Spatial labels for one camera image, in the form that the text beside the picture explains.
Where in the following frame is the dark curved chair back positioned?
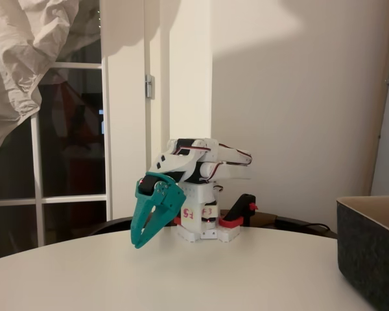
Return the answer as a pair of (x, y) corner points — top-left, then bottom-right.
(89, 210), (338, 240)

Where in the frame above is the silver door hinge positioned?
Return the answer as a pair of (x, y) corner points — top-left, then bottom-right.
(145, 73), (156, 99)

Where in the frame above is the dark grey felt box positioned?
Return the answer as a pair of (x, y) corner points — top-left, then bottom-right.
(336, 196), (389, 311)

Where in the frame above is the light wooden post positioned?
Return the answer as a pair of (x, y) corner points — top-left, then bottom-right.
(359, 0), (389, 197)

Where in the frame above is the black power cable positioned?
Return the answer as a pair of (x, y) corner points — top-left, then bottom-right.
(274, 217), (332, 233)

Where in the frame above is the beige crumpled curtain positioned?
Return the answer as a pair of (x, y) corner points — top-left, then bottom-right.
(0, 0), (102, 169)

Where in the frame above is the white glazed door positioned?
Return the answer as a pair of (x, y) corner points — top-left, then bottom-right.
(0, 35), (150, 262)

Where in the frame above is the red white black servo cable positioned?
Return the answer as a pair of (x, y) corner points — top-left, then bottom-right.
(199, 161), (222, 181)
(176, 145), (215, 156)

